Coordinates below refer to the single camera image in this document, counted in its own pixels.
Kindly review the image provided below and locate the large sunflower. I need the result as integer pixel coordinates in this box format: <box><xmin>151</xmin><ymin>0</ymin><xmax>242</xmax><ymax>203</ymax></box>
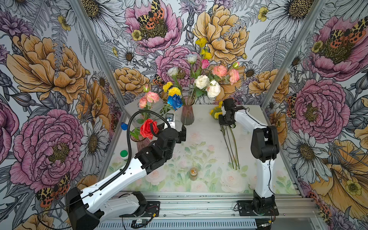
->
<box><xmin>210</xmin><ymin>101</ymin><xmax>226</xmax><ymax>120</ymax></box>

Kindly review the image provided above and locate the yellow ranunculus flower stem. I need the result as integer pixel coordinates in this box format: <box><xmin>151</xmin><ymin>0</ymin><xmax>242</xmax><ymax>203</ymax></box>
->
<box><xmin>230</xmin><ymin>128</ymin><xmax>240</xmax><ymax>170</ymax></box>

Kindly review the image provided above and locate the ribbed glass vase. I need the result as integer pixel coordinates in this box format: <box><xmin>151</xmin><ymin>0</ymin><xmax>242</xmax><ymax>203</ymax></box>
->
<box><xmin>130</xmin><ymin>128</ymin><xmax>150</xmax><ymax>151</ymax></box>
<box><xmin>181</xmin><ymin>96</ymin><xmax>195</xmax><ymax>126</ymax></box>

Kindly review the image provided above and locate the yellow carnation stem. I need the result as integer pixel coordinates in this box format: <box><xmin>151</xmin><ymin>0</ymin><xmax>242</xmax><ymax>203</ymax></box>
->
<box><xmin>163</xmin><ymin>82</ymin><xmax>182</xmax><ymax>97</ymax></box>

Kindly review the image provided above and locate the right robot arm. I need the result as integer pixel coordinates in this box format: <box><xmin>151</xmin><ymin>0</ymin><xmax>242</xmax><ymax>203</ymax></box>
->
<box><xmin>218</xmin><ymin>98</ymin><xmax>279</xmax><ymax>217</ymax></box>

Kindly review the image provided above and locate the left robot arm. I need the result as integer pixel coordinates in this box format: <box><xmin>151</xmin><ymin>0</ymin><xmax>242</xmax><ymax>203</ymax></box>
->
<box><xmin>66</xmin><ymin>126</ymin><xmax>186</xmax><ymax>230</ymax></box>

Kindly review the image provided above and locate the white rose bunch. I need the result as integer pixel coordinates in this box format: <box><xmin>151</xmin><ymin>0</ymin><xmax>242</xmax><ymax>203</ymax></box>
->
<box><xmin>167</xmin><ymin>54</ymin><xmax>220</xmax><ymax>99</ymax></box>

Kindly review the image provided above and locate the red rose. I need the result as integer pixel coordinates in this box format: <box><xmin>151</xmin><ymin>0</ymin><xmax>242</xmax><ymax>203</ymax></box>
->
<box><xmin>140</xmin><ymin>119</ymin><xmax>159</xmax><ymax>140</ymax></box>

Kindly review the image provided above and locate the blue rose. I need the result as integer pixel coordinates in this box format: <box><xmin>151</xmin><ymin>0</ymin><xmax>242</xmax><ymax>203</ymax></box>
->
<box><xmin>160</xmin><ymin>94</ymin><xmax>183</xmax><ymax>115</ymax></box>

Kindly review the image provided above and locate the pink rose bunch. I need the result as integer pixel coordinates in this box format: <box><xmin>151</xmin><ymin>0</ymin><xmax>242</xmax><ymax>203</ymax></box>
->
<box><xmin>204</xmin><ymin>62</ymin><xmax>241</xmax><ymax>85</ymax></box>

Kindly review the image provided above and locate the floral table mat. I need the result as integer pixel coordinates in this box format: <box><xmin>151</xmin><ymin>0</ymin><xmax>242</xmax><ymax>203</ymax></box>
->
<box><xmin>103</xmin><ymin>137</ymin><xmax>297</xmax><ymax>195</ymax></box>

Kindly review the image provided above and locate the small glass spice jar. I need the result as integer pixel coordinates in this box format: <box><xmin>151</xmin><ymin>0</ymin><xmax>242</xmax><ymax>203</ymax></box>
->
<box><xmin>189</xmin><ymin>167</ymin><xmax>198</xmax><ymax>181</ymax></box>

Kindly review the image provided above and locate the pink carnation stem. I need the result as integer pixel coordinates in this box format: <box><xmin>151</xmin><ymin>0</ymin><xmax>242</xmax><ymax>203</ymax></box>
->
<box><xmin>139</xmin><ymin>84</ymin><xmax>160</xmax><ymax>111</ymax></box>

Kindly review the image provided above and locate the small blue rosebud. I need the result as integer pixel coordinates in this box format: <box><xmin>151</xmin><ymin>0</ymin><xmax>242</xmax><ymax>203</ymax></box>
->
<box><xmin>120</xmin><ymin>122</ymin><xmax>128</xmax><ymax>131</ymax></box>

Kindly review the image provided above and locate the grey metal case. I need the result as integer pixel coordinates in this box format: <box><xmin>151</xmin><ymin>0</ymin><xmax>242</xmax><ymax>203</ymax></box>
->
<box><xmin>124</xmin><ymin>99</ymin><xmax>164</xmax><ymax>124</ymax></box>

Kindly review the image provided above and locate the green cap white bottle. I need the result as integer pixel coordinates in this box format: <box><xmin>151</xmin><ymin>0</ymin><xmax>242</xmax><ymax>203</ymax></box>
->
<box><xmin>120</xmin><ymin>150</ymin><xmax>129</xmax><ymax>161</ymax></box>

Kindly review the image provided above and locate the small yellow wildflower sprig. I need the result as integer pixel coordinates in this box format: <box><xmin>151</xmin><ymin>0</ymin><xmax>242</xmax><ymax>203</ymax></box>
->
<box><xmin>195</xmin><ymin>38</ymin><xmax>212</xmax><ymax>60</ymax></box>

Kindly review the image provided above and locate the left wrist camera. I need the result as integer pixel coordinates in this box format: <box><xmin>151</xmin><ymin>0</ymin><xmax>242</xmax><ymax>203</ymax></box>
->
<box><xmin>165</xmin><ymin>113</ymin><xmax>175</xmax><ymax>129</ymax></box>

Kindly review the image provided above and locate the aluminium rail frame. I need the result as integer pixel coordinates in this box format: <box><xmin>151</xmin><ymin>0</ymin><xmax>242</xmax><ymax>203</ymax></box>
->
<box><xmin>94</xmin><ymin>194</ymin><xmax>327</xmax><ymax>230</ymax></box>

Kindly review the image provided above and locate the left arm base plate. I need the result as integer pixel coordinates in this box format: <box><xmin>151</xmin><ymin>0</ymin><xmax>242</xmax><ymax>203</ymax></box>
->
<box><xmin>119</xmin><ymin>201</ymin><xmax>161</xmax><ymax>218</ymax></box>

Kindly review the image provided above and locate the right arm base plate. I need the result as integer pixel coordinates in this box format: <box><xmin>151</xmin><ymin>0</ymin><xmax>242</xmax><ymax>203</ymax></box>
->
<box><xmin>235</xmin><ymin>200</ymin><xmax>279</xmax><ymax>217</ymax></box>

